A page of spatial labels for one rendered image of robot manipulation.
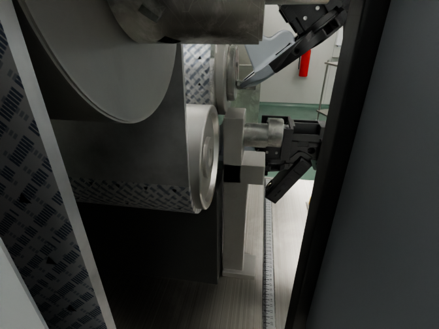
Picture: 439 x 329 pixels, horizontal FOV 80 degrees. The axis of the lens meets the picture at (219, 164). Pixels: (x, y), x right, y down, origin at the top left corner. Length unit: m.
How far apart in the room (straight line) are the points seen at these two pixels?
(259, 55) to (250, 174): 0.16
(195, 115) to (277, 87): 4.74
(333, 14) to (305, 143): 0.20
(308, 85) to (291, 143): 4.58
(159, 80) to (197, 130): 0.09
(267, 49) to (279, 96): 4.66
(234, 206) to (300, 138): 0.16
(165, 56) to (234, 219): 0.31
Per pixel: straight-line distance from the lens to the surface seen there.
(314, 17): 0.37
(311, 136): 0.47
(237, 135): 0.35
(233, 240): 0.47
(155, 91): 0.16
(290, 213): 0.68
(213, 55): 0.33
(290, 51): 0.36
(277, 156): 0.46
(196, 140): 0.25
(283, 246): 0.59
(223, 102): 0.35
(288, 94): 5.03
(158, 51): 0.17
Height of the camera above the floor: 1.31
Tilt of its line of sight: 28 degrees down
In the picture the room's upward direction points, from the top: straight up
